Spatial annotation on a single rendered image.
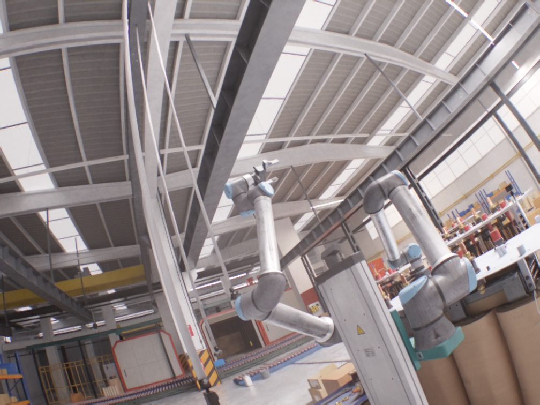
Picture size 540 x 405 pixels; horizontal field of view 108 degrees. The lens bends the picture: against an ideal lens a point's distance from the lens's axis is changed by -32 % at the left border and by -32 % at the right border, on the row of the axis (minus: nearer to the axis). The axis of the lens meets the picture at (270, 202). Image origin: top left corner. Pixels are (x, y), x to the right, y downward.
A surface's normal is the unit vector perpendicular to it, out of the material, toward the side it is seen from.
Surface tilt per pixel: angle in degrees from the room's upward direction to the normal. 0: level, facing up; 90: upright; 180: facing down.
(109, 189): 90
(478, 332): 90
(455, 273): 68
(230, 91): 90
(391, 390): 90
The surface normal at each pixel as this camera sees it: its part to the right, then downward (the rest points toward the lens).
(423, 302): -0.36, -0.24
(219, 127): 0.34, -0.50
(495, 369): -0.57, -0.11
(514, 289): -0.86, 0.18
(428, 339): -0.75, -0.32
